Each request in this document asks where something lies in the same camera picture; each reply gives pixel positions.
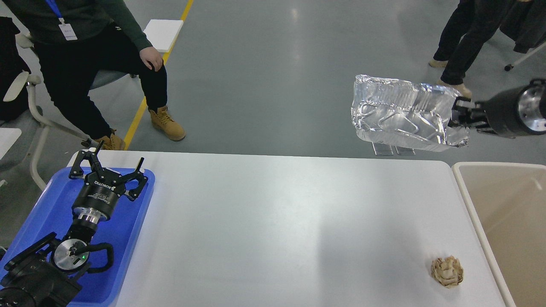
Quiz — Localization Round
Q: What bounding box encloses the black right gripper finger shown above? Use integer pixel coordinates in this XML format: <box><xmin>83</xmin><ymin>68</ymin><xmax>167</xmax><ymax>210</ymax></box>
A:
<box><xmin>453</xmin><ymin>97</ymin><xmax>486</xmax><ymax>115</ymax></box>
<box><xmin>448</xmin><ymin>117</ymin><xmax>491</xmax><ymax>135</ymax></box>

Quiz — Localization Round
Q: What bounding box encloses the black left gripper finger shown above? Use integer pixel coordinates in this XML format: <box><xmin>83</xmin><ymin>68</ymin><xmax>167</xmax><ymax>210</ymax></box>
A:
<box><xmin>116</xmin><ymin>157</ymin><xmax>148</xmax><ymax>201</ymax></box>
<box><xmin>69</xmin><ymin>140</ymin><xmax>105</xmax><ymax>180</ymax></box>

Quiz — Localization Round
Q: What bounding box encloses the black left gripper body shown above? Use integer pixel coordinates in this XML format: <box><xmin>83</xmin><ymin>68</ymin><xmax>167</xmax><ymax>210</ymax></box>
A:
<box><xmin>71</xmin><ymin>168</ymin><xmax>134</xmax><ymax>221</ymax></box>

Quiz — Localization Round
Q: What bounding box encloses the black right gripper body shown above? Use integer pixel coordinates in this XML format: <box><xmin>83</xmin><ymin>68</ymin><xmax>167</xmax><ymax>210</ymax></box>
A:
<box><xmin>476</xmin><ymin>78</ymin><xmax>546</xmax><ymax>138</ymax></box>

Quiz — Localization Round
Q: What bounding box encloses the aluminium foil tray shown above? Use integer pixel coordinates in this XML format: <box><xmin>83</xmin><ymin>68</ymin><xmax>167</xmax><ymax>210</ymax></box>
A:
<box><xmin>351</xmin><ymin>75</ymin><xmax>470</xmax><ymax>152</ymax></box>

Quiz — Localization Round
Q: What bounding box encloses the blue plastic tray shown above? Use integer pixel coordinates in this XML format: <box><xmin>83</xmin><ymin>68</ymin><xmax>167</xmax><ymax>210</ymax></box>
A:
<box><xmin>0</xmin><ymin>166</ymin><xmax>156</xmax><ymax>307</ymax></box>

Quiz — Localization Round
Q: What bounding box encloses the white side table corner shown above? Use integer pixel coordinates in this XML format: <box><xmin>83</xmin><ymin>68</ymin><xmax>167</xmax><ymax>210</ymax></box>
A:
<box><xmin>0</xmin><ymin>127</ymin><xmax>22</xmax><ymax>159</ymax></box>

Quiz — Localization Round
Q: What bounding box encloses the right metal floor plate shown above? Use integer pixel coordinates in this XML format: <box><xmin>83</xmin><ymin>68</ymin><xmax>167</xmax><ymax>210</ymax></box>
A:
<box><xmin>395</xmin><ymin>146</ymin><xmax>416</xmax><ymax>156</ymax></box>

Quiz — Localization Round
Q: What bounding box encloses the metal floor plate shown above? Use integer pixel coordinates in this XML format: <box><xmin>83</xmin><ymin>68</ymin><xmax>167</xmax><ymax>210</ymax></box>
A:
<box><xmin>395</xmin><ymin>146</ymin><xmax>416</xmax><ymax>156</ymax></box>
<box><xmin>372</xmin><ymin>142</ymin><xmax>394</xmax><ymax>156</ymax></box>

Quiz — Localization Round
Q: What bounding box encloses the beige plastic bin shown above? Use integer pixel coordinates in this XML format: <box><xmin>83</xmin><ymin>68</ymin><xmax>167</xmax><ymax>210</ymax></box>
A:
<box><xmin>452</xmin><ymin>162</ymin><xmax>546</xmax><ymax>307</ymax></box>

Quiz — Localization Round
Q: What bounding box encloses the standing person in black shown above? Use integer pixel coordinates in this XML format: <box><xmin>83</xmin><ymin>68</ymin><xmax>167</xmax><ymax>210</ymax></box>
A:
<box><xmin>428</xmin><ymin>0</ymin><xmax>511</xmax><ymax>99</ymax></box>

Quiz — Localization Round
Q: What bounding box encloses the coat rack with dark clothes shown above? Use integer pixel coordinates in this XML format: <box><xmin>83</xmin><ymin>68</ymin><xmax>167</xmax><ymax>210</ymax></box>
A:
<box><xmin>500</xmin><ymin>0</ymin><xmax>546</xmax><ymax>72</ymax></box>

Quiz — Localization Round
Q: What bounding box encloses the grey office chair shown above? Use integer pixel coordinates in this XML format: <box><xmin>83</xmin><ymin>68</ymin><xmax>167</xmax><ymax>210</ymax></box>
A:
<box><xmin>0</xmin><ymin>33</ymin><xmax>137</xmax><ymax>190</ymax></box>

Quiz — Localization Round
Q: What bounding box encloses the left metal floor plate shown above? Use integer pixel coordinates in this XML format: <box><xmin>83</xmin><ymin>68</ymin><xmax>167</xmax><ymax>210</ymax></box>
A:
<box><xmin>372</xmin><ymin>142</ymin><xmax>394</xmax><ymax>156</ymax></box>

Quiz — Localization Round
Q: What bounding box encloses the seated person in green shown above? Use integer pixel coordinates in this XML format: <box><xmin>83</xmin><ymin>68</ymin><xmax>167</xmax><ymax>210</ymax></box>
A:
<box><xmin>5</xmin><ymin>0</ymin><xmax>186</xmax><ymax>150</ymax></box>

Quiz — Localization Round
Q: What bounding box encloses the white foam board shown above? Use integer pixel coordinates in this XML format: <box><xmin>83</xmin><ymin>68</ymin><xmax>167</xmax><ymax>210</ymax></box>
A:
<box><xmin>143</xmin><ymin>19</ymin><xmax>184</xmax><ymax>54</ymax></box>

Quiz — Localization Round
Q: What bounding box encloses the crumpled brown paper ball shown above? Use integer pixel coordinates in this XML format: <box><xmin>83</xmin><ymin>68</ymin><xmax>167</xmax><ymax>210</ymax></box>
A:
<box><xmin>430</xmin><ymin>256</ymin><xmax>464</xmax><ymax>288</ymax></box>

